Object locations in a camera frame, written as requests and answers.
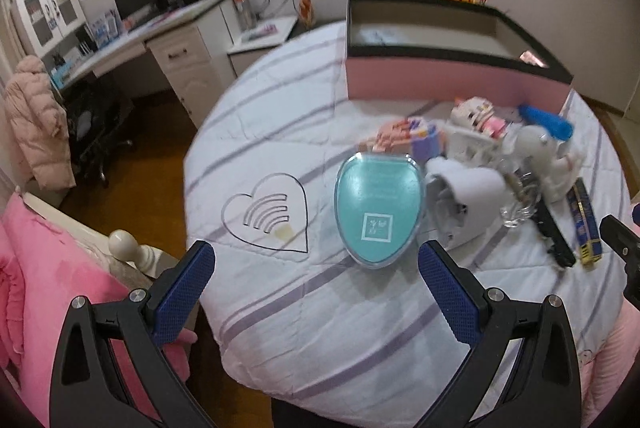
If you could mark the pink printed quilt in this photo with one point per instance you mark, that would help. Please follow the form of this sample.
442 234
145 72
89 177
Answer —
607 373

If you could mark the clear glass holder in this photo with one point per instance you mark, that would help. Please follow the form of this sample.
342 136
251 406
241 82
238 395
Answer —
522 203

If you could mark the pink white block cat figure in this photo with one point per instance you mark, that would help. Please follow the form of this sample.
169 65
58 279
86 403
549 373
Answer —
477 115

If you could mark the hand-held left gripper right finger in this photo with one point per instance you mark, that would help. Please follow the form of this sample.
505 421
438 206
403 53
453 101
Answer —
450 293

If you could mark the pink block toy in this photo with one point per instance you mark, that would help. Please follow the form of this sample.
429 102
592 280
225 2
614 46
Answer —
392 135

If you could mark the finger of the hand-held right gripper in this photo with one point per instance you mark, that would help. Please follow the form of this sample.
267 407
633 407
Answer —
636 214
627 248

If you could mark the row of books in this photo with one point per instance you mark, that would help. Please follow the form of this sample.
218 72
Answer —
105 28

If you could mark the long blue box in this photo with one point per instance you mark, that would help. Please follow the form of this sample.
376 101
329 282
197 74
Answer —
585 223

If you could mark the orange snack bag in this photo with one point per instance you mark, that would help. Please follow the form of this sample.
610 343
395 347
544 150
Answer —
306 10

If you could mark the white glass-door cabinet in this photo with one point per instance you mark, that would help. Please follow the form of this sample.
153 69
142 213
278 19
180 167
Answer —
47 13

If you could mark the white astronaut figure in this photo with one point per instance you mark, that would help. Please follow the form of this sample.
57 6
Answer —
547 163

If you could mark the blue tube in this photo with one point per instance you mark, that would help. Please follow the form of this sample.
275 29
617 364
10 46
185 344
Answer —
547 120

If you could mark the pink down jacket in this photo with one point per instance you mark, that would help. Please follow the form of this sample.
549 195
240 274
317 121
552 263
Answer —
37 128

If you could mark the teal oval case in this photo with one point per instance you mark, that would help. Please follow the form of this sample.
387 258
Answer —
377 208

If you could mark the white striped quilt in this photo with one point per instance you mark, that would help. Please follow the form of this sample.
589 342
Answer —
280 333

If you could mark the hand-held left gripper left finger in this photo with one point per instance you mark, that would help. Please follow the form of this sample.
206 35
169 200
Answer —
182 293

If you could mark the water bottle orange cap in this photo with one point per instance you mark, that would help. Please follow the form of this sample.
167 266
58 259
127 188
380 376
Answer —
242 10

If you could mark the white power adapter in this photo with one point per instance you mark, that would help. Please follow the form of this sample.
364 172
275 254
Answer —
470 150

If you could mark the white desk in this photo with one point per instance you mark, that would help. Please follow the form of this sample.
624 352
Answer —
170 53

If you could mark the white nightstand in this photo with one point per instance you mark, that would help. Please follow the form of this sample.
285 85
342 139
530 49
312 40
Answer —
262 40

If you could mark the black office chair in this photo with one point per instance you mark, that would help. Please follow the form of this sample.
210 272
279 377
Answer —
95 123

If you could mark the cream bed post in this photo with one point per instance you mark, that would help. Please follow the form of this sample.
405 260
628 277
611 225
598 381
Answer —
125 245

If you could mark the pink blanket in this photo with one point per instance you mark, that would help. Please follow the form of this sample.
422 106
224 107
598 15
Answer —
45 273

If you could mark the pink storage box black rim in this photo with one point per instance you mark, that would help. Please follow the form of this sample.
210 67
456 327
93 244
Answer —
440 78

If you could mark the purple cup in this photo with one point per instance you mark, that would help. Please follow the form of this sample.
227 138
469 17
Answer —
427 145

